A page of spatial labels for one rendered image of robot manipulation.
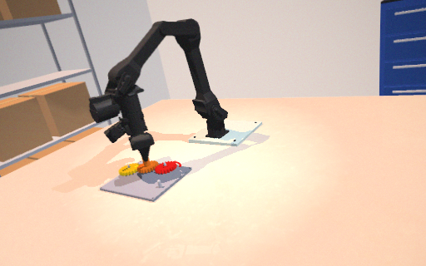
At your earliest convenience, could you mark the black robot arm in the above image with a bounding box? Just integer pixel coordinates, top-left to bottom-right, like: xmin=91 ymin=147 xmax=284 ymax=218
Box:
xmin=89 ymin=18 xmax=230 ymax=143

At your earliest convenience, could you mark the red gear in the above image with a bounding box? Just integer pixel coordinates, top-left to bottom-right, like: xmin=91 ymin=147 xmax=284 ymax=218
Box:
xmin=155 ymin=161 xmax=177 ymax=174

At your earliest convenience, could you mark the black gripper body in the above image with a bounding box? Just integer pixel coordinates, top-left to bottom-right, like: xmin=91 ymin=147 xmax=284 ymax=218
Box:
xmin=122 ymin=110 xmax=155 ymax=150

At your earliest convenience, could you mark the orange-brown gear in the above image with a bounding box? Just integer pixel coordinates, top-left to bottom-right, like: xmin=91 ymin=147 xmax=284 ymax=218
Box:
xmin=137 ymin=158 xmax=159 ymax=174

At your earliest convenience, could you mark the yellow gear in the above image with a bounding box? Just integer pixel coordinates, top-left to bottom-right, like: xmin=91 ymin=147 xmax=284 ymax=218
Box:
xmin=118 ymin=163 xmax=139 ymax=175

